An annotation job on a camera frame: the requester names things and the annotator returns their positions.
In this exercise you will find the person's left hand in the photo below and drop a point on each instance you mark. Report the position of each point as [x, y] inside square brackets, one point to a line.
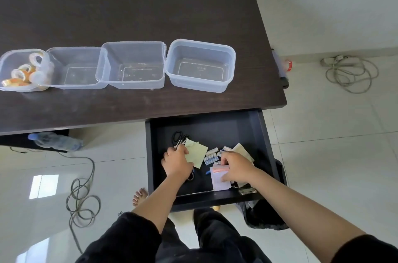
[175, 165]

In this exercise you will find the person's right hand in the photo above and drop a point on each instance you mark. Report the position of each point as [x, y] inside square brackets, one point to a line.
[239, 168]

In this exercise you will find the person's right fingers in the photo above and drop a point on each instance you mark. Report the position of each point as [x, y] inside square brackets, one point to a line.
[225, 163]

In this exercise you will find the person's left thumb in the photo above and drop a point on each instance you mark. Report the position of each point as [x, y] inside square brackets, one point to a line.
[188, 161]

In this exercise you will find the pink sticky note pad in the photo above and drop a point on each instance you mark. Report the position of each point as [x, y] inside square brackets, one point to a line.
[217, 170]

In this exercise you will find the yellow sticky note pad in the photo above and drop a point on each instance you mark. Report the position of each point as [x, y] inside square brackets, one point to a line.
[199, 151]

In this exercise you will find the person's left forearm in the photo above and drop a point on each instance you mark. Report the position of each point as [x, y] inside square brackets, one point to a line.
[161, 199]

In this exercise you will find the person's right forearm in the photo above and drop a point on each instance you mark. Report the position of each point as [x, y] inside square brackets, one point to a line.
[298, 213]

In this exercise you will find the cream sticky note pad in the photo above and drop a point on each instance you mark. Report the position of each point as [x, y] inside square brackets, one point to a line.
[242, 151]

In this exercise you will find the black scissors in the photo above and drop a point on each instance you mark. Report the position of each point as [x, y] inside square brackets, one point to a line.
[178, 137]

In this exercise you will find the black open drawer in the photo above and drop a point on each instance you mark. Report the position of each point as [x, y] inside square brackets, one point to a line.
[214, 130]

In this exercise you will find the silver binder clip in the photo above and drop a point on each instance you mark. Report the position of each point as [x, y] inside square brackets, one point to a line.
[247, 191]

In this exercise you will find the person's right foot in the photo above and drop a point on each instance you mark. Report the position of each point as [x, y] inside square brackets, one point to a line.
[215, 208]

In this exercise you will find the person's foot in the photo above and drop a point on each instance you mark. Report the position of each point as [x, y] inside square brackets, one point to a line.
[140, 196]
[215, 208]

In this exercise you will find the person's left foot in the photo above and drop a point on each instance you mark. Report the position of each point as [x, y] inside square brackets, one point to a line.
[140, 196]

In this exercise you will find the black trash bin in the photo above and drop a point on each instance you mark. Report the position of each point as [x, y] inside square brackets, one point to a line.
[264, 214]

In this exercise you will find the black trousers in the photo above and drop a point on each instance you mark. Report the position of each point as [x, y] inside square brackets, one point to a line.
[214, 234]

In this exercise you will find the clear plastic container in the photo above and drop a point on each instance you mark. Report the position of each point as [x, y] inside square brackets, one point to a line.
[200, 65]
[74, 67]
[133, 65]

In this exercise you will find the black left sleeve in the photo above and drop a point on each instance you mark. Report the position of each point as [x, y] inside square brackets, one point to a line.
[124, 241]

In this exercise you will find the black sleeve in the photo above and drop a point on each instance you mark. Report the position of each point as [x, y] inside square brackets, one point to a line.
[367, 250]
[124, 241]

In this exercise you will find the clear bottle with red cap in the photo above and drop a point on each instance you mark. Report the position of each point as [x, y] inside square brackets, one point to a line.
[281, 65]

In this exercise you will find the water bottle with blue cap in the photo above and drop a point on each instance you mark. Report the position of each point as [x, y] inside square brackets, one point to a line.
[57, 141]

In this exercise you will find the black right sleeve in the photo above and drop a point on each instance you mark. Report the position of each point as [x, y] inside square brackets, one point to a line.
[367, 250]

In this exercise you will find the clear tape roll white core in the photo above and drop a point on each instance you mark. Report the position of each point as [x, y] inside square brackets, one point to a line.
[35, 59]
[39, 77]

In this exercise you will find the clear tape roll orange core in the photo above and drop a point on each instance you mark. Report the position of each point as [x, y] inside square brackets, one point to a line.
[11, 82]
[25, 68]
[19, 75]

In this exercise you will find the clear container with tape rolls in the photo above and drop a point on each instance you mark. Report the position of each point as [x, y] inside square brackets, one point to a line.
[12, 60]

